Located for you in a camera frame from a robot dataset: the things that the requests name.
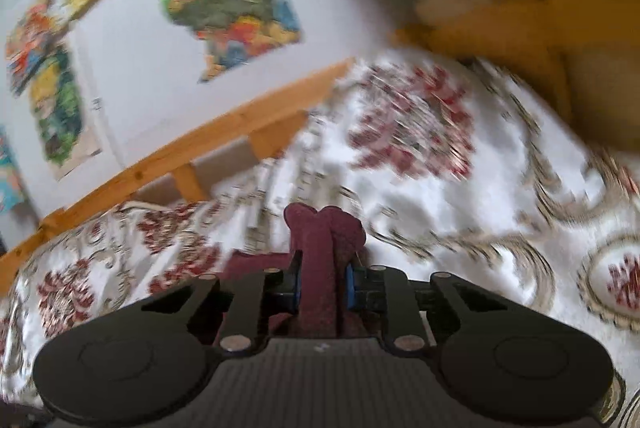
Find white floral blanket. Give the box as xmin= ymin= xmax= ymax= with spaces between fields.
xmin=0 ymin=50 xmax=640 ymax=428

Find maroon knit sweater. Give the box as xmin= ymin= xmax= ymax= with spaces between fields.
xmin=217 ymin=203 xmax=393 ymax=340

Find wooden bed frame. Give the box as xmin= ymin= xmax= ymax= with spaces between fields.
xmin=0 ymin=58 xmax=357 ymax=293

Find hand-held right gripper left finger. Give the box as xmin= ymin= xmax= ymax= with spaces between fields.
xmin=141 ymin=250 xmax=305 ymax=355

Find turquoise wall poster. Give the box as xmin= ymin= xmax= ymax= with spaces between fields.
xmin=0 ymin=127 xmax=27 ymax=215

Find green figure wall poster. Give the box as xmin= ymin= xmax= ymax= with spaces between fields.
xmin=5 ymin=2 xmax=104 ymax=181

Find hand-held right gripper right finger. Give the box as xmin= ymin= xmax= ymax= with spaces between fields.
xmin=345 ymin=265 xmax=508 ymax=357

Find wooden slat panel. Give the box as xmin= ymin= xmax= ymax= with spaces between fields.
xmin=392 ymin=0 xmax=640 ymax=151

